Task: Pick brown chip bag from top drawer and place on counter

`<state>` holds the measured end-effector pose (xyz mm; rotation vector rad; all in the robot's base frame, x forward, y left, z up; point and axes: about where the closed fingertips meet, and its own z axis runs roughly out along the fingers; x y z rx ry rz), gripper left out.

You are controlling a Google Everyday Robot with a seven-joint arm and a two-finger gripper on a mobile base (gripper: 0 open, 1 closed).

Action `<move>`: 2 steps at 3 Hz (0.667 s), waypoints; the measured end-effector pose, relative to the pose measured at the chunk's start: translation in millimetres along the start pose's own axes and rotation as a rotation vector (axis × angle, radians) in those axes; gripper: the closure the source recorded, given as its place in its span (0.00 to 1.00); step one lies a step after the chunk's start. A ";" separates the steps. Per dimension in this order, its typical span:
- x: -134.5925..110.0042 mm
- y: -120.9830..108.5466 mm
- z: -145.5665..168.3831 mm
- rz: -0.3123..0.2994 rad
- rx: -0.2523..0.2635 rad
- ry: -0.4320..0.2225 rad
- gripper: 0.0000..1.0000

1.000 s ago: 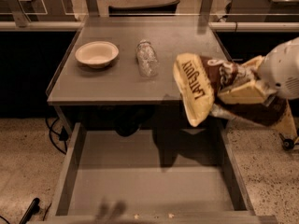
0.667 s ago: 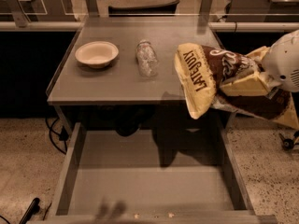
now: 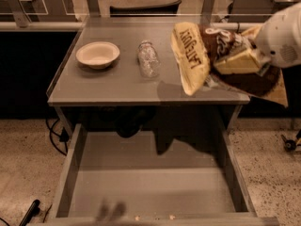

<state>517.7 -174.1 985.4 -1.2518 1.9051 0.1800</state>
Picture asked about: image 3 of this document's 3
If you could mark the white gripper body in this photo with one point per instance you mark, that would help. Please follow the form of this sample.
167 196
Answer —
279 39

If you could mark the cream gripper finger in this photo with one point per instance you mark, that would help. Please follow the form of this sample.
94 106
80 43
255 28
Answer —
241 60
252 31

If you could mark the brown chip bag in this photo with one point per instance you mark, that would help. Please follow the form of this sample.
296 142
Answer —
195 49

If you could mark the grey counter cabinet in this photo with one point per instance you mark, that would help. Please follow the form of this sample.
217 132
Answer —
77 85

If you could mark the open grey top drawer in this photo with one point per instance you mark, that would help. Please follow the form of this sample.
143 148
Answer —
110 181

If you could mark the black chair back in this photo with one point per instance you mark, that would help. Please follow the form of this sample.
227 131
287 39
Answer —
169 9

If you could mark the clear plastic bottle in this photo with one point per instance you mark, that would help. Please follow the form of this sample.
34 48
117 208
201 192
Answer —
148 60

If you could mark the black caster wheel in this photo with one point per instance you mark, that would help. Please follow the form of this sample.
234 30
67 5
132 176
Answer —
291 145

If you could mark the white paper bowl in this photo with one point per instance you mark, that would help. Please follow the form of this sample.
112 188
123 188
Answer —
97 55

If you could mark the white horizontal rail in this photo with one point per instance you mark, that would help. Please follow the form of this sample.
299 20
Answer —
73 26

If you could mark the black handle bottom left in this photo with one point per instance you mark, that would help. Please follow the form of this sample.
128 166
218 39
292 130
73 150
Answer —
33 210

